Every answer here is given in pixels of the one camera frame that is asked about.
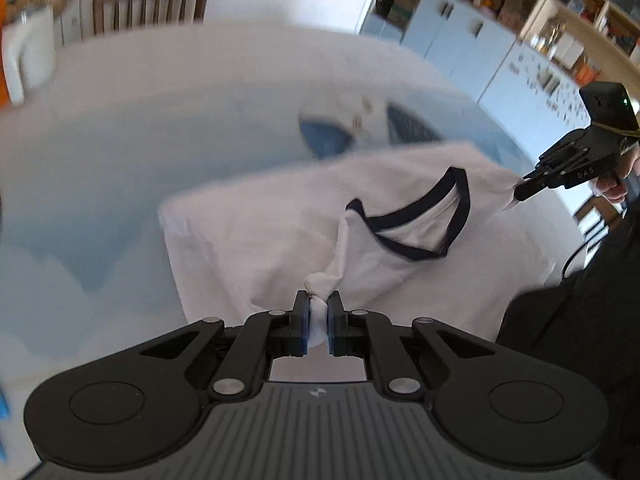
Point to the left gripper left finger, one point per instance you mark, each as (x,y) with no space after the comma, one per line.
(250,349)

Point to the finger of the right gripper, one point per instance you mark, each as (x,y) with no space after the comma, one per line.
(540,172)
(530,187)

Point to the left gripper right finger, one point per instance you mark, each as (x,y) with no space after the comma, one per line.
(371,337)

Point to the white t-shirt navy collar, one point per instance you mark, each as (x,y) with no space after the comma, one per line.
(428,230)

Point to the dark sleeve forearm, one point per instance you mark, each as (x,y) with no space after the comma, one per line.
(589,324)

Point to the person's right hand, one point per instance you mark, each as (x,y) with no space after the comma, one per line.
(611,186)

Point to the light blue cabinet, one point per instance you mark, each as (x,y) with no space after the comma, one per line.
(514,84)

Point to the light blue table mat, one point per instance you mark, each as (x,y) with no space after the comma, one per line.
(84,269)

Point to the brown wooden chair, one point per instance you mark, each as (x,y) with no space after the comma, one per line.
(114,15)

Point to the white jug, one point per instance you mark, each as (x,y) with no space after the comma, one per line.
(28,53)

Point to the black tracker camera box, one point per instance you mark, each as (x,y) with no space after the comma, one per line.
(609,106)

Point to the wooden wall shelf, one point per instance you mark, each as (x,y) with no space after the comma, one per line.
(607,29)

